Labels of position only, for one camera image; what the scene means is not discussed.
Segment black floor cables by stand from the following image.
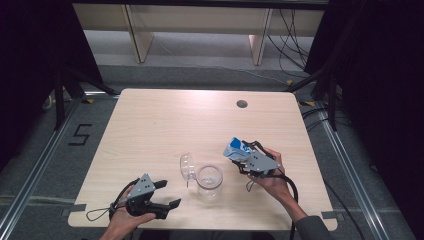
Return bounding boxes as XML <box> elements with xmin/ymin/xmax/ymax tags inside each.
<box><xmin>300</xmin><ymin>105</ymin><xmax>336</xmax><ymax>132</ymax></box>

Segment black metal stand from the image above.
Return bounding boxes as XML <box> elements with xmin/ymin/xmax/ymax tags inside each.
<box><xmin>285</xmin><ymin>64</ymin><xmax>338</xmax><ymax>132</ymax></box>
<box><xmin>53</xmin><ymin>65</ymin><xmax>118</xmax><ymax>132</ymax></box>

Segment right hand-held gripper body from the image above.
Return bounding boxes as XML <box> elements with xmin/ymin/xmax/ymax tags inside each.
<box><xmin>239</xmin><ymin>152</ymin><xmax>281</xmax><ymax>179</ymax></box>

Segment person's right hand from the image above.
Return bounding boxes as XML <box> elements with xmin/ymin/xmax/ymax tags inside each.
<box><xmin>249</xmin><ymin>148</ymin><xmax>295</xmax><ymax>203</ymax></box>

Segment person's left hand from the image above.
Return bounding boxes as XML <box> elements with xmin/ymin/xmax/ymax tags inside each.
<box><xmin>109</xmin><ymin>187</ymin><xmax>157</xmax><ymax>232</ymax></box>

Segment bundle of black hanging cables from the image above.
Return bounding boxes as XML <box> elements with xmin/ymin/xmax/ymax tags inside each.
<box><xmin>266</xmin><ymin>9</ymin><xmax>312</xmax><ymax>78</ymax></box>

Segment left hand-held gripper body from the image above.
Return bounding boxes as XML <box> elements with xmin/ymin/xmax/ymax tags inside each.
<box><xmin>125</xmin><ymin>172</ymin><xmax>168</xmax><ymax>220</ymax></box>

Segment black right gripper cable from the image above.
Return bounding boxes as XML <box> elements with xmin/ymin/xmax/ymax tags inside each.
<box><xmin>274</xmin><ymin>171</ymin><xmax>300</xmax><ymax>240</ymax></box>

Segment white floor cable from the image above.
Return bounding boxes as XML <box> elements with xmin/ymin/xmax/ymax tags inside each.
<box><xmin>186</xmin><ymin>62</ymin><xmax>290</xmax><ymax>85</ymax></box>

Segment dark curtain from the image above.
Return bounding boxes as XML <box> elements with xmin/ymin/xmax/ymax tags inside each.
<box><xmin>0</xmin><ymin>0</ymin><xmax>104</xmax><ymax>171</ymax></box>
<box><xmin>304</xmin><ymin>0</ymin><xmax>424</xmax><ymax>239</ymax></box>

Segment black floor cable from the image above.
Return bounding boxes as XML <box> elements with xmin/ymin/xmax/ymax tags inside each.
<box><xmin>323</xmin><ymin>181</ymin><xmax>366</xmax><ymax>240</ymax></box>

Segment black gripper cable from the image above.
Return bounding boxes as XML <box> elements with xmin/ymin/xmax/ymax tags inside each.
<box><xmin>274</xmin><ymin>171</ymin><xmax>300</xmax><ymax>240</ymax></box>
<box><xmin>108</xmin><ymin>178</ymin><xmax>141</xmax><ymax>221</ymax></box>

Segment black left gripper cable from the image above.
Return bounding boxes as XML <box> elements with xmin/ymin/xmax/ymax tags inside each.
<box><xmin>108</xmin><ymin>178</ymin><xmax>141</xmax><ymax>221</ymax></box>

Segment clear glass jar with lid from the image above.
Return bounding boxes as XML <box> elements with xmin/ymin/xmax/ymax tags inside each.
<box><xmin>179</xmin><ymin>152</ymin><xmax>224</xmax><ymax>201</ymax></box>

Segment thin grey strap loop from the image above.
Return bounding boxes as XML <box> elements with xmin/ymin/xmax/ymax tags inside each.
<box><xmin>85</xmin><ymin>207</ymin><xmax>113</xmax><ymax>222</ymax></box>

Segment light wooden desk frame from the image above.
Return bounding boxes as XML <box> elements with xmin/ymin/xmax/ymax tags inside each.
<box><xmin>72</xmin><ymin>3</ymin><xmax>326</xmax><ymax>66</ymax></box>

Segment metal floor rail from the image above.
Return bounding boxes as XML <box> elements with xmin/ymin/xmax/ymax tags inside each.
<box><xmin>315</xmin><ymin>102</ymin><xmax>392</xmax><ymax>240</ymax></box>
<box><xmin>0</xmin><ymin>99</ymin><xmax>82</xmax><ymax>236</ymax></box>

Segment white and blue bag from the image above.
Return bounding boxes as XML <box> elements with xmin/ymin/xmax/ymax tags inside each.
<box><xmin>222</xmin><ymin>136</ymin><xmax>254</xmax><ymax>164</ymax></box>

